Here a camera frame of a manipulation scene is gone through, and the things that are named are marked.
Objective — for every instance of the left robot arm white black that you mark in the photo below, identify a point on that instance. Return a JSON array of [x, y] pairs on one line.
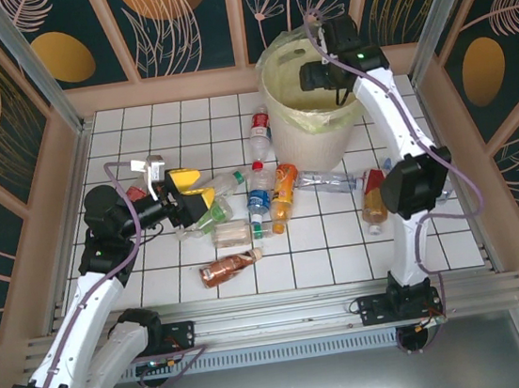
[[88, 300]]

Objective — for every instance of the long clear bottle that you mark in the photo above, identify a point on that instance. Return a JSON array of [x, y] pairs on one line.
[[329, 180]]

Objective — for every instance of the clear bottle light blue label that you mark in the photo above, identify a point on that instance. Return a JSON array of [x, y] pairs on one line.
[[445, 195]]

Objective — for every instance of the water bottle red white label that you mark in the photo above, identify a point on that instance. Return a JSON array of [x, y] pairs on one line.
[[259, 128]]

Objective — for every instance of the crushed clear bottle green band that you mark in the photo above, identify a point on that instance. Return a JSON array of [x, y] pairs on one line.
[[227, 183]]

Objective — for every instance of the brown drink bottle beige cap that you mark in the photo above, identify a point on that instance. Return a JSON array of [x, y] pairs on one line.
[[224, 270]]

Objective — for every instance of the water bottle blue label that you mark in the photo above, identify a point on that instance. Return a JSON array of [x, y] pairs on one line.
[[259, 199]]

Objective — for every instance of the aluminium side rail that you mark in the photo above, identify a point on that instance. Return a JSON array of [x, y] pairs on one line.
[[76, 178], [439, 134]]

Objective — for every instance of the orange juice bottle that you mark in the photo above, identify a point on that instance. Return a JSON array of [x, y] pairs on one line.
[[284, 191]]

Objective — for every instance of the amber tea bottle red label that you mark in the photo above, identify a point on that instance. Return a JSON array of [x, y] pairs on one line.
[[374, 199]]

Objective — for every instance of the cream plastic bin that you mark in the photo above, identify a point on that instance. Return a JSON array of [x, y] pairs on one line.
[[310, 145]]

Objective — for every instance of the clear bottle green label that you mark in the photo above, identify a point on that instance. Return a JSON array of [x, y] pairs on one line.
[[219, 214]]

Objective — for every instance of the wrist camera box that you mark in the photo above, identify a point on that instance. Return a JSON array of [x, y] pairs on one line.
[[322, 39], [154, 169]]

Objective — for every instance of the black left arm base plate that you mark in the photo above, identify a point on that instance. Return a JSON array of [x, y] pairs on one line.
[[182, 336]]

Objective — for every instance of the aluminium mounting rail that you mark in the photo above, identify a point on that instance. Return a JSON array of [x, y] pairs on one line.
[[274, 317]]

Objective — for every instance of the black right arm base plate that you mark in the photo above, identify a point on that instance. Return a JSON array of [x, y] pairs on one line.
[[373, 310]]

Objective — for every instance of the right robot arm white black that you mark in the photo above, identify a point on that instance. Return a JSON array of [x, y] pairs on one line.
[[408, 251]]

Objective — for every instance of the aluminium corner post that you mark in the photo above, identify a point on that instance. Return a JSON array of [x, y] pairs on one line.
[[33, 65], [440, 15]]

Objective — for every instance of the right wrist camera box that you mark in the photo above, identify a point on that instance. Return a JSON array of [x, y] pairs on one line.
[[322, 39]]

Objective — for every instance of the clear bottle pale label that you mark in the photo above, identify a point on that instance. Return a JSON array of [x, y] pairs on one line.
[[231, 234]]

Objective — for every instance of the translucent yellow bin liner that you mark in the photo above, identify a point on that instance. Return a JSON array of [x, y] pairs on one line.
[[299, 115]]

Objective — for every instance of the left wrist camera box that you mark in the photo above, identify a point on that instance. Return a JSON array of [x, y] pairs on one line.
[[154, 169]]

